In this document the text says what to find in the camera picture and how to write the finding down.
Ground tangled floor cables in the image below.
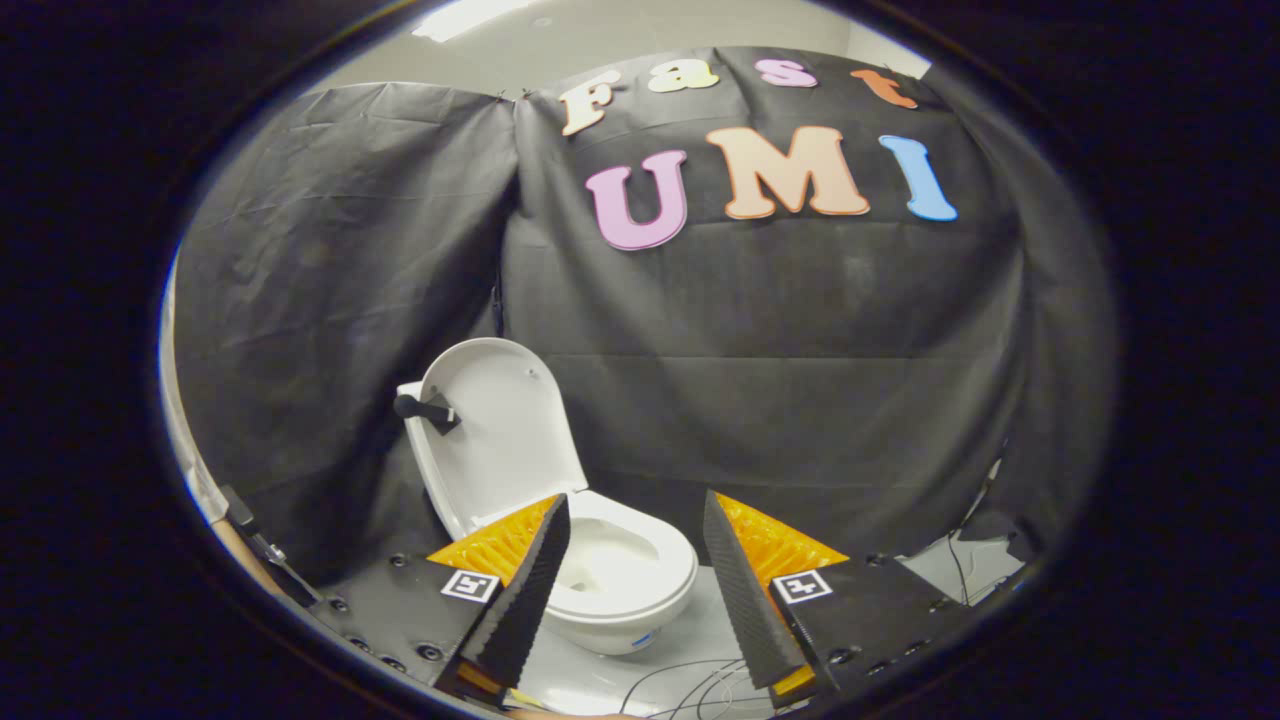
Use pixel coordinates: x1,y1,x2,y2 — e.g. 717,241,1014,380
615,655,801,720

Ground white toilet lid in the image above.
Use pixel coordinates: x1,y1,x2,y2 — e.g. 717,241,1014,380
393,337,589,541

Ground white toilet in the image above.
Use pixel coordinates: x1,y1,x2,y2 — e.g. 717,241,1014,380
397,380,699,657

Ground white toilet seat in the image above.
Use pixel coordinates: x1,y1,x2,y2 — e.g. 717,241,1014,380
470,489,699,626

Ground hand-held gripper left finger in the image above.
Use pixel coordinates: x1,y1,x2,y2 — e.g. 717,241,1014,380
300,493,573,706

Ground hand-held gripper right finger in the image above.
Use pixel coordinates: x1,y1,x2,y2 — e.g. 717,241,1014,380
702,489,986,706

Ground black metal rod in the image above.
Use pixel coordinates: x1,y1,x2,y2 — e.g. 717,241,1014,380
220,485,323,608

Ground black backdrop cloth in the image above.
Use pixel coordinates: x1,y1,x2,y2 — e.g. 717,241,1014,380
172,45,1116,586

